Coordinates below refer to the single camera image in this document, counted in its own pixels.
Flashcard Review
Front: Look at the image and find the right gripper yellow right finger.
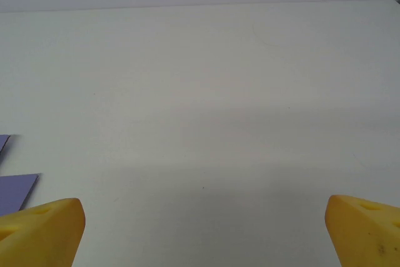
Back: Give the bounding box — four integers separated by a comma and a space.
325, 194, 400, 267

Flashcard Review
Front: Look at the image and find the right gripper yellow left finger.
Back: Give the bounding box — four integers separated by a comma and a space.
0, 198, 86, 267

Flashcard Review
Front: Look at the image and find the purple cloth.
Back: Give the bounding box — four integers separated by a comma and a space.
0, 134, 43, 217

